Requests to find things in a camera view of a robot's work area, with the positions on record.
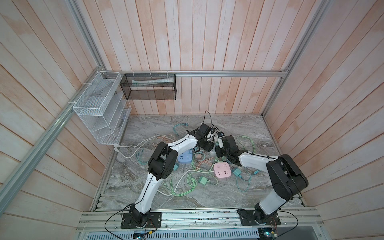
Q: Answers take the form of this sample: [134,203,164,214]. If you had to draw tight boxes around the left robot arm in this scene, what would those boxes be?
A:
[129,124,215,226]

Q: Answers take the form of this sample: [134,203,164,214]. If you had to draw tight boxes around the teal usb cable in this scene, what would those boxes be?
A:
[173,122,190,137]

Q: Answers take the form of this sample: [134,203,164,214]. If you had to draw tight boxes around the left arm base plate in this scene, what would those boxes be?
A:
[121,212,162,229]

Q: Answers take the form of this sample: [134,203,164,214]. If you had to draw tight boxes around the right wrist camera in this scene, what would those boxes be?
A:
[217,132,225,149]

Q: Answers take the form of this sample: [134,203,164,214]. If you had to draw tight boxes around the pink power strip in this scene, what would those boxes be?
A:
[214,162,232,179]

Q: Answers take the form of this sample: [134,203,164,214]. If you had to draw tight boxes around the black mesh basket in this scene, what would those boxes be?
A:
[120,73,177,101]

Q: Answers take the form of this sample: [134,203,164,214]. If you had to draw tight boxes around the light green usb cable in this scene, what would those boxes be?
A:
[163,152,226,197]

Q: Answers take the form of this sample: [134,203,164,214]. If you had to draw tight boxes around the green charger plug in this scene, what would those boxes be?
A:
[199,176,210,186]

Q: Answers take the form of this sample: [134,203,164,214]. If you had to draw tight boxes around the blue power strip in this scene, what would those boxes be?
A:
[178,149,193,164]

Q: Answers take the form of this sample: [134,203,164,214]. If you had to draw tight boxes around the teal charger plug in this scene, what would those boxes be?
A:
[232,168,243,179]

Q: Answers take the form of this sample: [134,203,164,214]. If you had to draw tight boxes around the aluminium frame rail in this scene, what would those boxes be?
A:
[106,70,288,77]

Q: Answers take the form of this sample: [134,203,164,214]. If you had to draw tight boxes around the white wire mesh shelf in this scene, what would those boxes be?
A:
[73,72,132,146]

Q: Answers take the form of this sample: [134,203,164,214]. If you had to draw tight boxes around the green multi-head cable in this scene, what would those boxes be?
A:
[239,135,262,176]

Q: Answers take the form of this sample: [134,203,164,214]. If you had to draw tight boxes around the white power cord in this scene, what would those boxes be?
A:
[113,134,215,197]

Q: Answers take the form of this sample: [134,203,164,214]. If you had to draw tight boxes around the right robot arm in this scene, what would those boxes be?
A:
[215,136,309,224]

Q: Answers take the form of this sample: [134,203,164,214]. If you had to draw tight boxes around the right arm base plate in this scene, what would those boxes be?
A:
[237,209,281,226]

